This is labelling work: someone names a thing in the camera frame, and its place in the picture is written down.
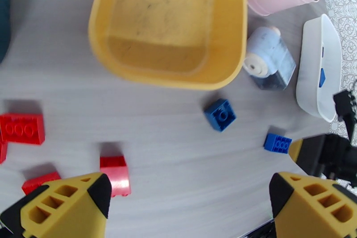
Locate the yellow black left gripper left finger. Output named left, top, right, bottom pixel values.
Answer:
left=0, top=172, right=113, bottom=238

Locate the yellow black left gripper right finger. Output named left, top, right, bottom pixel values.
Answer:
left=269, top=172, right=357, bottom=238

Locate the wide blue lego brick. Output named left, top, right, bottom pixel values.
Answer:
left=263, top=133, right=293, bottom=154

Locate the red lego brick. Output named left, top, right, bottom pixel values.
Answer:
left=99, top=156, right=132, bottom=197
left=0, top=139, right=8, bottom=165
left=0, top=113, right=46, bottom=146
left=21, top=171, right=62, bottom=196

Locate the dark blue lego brick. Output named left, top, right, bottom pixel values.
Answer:
left=204, top=98, right=237, bottom=133

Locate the white plastic container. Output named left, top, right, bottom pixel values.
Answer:
left=295, top=13, right=343, bottom=123

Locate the white label roll dispenser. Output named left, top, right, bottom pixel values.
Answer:
left=243, top=25, right=296, bottom=91

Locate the yellow plastic container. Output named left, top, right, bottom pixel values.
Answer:
left=88, top=0, right=248, bottom=91

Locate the dark teal plastic container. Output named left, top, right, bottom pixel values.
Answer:
left=0, top=0, right=15, bottom=62

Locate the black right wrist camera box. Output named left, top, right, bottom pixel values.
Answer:
left=333, top=89, right=357, bottom=142

